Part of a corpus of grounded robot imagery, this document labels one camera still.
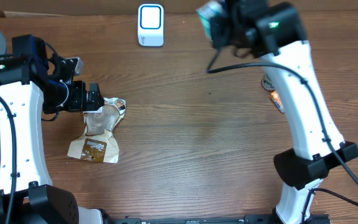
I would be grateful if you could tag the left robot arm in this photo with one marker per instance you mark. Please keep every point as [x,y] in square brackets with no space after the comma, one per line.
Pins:
[33,83]

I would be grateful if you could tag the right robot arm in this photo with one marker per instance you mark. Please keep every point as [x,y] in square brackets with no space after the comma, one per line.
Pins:
[276,38]

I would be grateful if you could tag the orange tissue pack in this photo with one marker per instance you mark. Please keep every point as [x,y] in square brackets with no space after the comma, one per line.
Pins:
[274,97]

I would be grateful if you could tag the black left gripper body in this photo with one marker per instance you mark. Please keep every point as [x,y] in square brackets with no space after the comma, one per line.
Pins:
[78,98]

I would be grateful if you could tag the brown bread bag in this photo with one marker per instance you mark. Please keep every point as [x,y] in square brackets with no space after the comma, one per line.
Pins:
[97,143]

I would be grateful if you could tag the small teal tissue pack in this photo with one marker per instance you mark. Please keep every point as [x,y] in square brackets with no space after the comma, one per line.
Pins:
[207,12]

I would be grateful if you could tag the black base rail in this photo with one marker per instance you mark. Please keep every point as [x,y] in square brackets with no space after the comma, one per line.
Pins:
[247,219]

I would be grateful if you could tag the white barcode scanner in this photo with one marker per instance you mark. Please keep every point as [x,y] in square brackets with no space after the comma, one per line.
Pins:
[150,25]

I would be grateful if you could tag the green lid jar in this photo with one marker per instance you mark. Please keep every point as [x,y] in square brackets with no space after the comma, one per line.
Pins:
[266,83]

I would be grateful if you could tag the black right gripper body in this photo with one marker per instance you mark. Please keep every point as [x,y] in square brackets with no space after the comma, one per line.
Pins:
[225,37]

